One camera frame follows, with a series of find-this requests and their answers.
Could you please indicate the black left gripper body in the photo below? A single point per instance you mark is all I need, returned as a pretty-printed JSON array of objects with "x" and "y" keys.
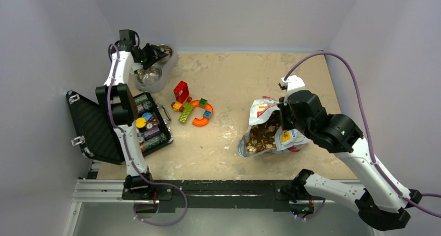
[{"x": 149, "y": 55}]

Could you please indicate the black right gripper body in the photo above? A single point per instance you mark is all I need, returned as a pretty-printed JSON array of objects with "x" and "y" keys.
[{"x": 288, "y": 120}]

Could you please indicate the colourful pet food bag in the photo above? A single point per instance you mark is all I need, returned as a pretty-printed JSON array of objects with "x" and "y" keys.
[{"x": 265, "y": 134}]

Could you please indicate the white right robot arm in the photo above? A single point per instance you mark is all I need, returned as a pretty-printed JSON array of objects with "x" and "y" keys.
[{"x": 381, "y": 205}]

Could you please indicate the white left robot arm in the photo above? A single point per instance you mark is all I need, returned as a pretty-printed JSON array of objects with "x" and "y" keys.
[{"x": 119, "y": 107}]

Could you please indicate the grey double pet bowl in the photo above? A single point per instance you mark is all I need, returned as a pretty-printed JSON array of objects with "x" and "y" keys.
[{"x": 154, "y": 79}]

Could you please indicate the black poker chip case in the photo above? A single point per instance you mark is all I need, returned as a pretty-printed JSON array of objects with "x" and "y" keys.
[{"x": 97, "y": 138}]

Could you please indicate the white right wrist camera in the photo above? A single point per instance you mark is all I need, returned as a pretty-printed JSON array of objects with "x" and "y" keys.
[{"x": 291, "y": 85}]

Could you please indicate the red toy block frame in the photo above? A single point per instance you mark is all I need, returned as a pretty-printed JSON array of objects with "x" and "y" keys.
[{"x": 182, "y": 96}]

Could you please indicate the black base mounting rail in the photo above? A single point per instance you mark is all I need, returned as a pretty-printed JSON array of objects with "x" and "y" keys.
[{"x": 277, "y": 195}]

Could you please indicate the aluminium frame rail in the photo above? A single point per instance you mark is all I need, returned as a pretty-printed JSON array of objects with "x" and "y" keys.
[{"x": 98, "y": 191}]

